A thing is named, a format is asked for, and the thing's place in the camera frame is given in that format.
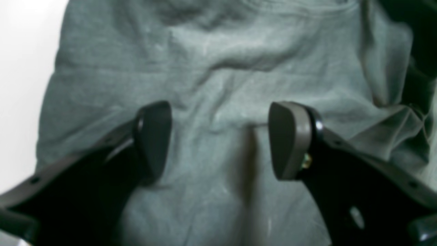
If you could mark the grey t-shirt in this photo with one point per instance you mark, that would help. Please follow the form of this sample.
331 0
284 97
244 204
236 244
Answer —
220 63

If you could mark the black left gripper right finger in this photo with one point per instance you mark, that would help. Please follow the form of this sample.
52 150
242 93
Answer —
363 201

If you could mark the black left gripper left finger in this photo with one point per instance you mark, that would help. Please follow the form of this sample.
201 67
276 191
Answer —
78 200

